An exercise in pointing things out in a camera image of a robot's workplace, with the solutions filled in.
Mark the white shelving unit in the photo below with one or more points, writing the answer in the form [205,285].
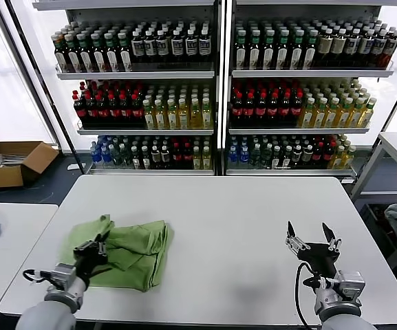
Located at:
[228,137]
[218,103]

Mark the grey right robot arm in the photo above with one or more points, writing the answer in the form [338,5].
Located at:
[342,316]

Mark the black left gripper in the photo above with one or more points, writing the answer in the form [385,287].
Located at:
[89,263]

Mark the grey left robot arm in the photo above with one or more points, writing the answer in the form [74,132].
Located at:
[46,316]

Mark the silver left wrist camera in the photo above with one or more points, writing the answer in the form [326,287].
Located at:
[64,276]

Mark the metal rods bundle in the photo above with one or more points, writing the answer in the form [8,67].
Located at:
[9,159]

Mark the green polo shirt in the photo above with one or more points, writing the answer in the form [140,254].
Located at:
[139,240]

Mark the yellow drink bottle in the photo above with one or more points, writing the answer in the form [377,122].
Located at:
[196,116]
[368,115]
[348,158]
[356,115]
[206,159]
[149,117]
[207,115]
[172,117]
[319,115]
[307,115]
[197,159]
[344,115]
[338,159]
[184,116]
[160,117]
[331,115]

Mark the dark bottle cream label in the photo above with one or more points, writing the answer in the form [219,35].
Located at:
[324,46]
[338,46]

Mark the dark bottle white cap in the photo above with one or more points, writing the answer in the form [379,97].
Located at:
[276,158]
[155,158]
[307,156]
[135,159]
[164,158]
[145,159]
[287,158]
[297,156]

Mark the blue drink bottle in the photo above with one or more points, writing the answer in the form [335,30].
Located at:
[244,155]
[233,155]
[96,154]
[106,155]

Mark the dark bottle white label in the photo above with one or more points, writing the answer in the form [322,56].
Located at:
[204,47]
[137,48]
[365,46]
[352,46]
[177,48]
[150,48]
[378,46]
[191,48]
[163,48]

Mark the small white floor object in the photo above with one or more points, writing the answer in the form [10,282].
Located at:
[72,167]

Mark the dark bottle green cap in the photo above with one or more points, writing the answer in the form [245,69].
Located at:
[125,56]
[72,56]
[241,51]
[310,51]
[85,56]
[269,51]
[111,56]
[98,56]
[255,51]
[283,51]
[297,51]
[60,55]

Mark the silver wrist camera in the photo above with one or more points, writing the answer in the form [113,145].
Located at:
[64,276]
[350,287]

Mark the green drink bottle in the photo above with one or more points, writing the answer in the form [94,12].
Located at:
[255,157]
[126,156]
[266,157]
[116,156]

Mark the white shelf board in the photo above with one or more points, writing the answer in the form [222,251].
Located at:
[122,5]
[298,130]
[136,75]
[143,131]
[287,172]
[308,73]
[150,172]
[305,2]

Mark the cola bottle red cap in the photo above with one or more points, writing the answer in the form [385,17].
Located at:
[273,110]
[126,111]
[328,154]
[187,156]
[137,111]
[114,111]
[285,110]
[237,110]
[91,111]
[177,156]
[318,154]
[102,111]
[80,110]
[261,110]
[297,110]
[249,110]

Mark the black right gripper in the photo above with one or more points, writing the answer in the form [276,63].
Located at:
[318,256]

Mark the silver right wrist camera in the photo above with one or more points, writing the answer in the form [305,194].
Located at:
[350,287]

